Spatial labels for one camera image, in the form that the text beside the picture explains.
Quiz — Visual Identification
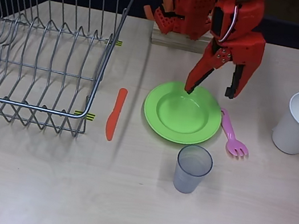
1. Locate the green plastic plate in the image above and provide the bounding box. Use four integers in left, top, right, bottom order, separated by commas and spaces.
138, 76, 228, 150

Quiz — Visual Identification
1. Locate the pink utensil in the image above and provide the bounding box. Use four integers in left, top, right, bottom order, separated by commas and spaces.
213, 107, 256, 161

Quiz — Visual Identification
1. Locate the orange plastic knife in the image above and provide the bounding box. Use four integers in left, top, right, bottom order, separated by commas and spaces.
104, 86, 129, 143

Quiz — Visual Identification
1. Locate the translucent plastic cup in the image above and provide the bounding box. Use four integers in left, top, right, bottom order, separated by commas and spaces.
171, 142, 216, 198

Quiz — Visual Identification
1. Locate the wooden base block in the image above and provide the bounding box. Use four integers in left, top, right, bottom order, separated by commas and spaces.
149, 21, 212, 55

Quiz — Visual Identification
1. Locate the yellow black striped tape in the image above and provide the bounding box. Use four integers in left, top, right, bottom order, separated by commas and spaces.
73, 109, 98, 123
104, 38, 124, 48

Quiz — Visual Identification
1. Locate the white wrist servo cable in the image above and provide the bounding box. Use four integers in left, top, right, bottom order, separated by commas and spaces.
218, 3, 242, 45

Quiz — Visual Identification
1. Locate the metal wire dish rack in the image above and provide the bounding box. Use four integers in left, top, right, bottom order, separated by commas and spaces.
0, 0, 137, 145

